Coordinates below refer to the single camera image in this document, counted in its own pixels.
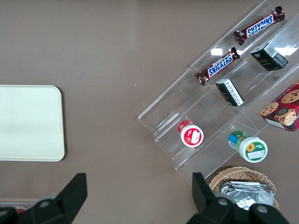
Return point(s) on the green-lidded small jar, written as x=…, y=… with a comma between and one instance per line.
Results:
x=253, y=149

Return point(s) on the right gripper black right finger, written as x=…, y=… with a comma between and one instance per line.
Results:
x=205, y=200

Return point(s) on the red chocolate chip cookie box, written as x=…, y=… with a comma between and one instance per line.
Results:
x=285, y=107

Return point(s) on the clear acrylic stepped shelf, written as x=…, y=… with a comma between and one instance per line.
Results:
x=198, y=109

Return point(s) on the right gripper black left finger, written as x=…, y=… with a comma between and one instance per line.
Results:
x=70, y=198

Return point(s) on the Snickers chocolate bar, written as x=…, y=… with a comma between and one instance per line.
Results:
x=260, y=25
x=219, y=65

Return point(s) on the clear acrylic bottle rack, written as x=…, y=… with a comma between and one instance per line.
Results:
x=14, y=202

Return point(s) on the cream rectangular tray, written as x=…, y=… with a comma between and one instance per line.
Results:
x=30, y=123

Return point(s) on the stacked aluminium foil containers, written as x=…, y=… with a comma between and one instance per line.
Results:
x=247, y=191

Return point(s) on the red cola bottle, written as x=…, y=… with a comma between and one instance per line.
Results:
x=19, y=211

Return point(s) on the light wicker basket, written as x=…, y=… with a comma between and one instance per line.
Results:
x=233, y=173

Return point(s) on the red-lidded small jar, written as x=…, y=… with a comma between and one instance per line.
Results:
x=192, y=136

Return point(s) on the small black carton box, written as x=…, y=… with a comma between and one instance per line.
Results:
x=230, y=92
x=268, y=57

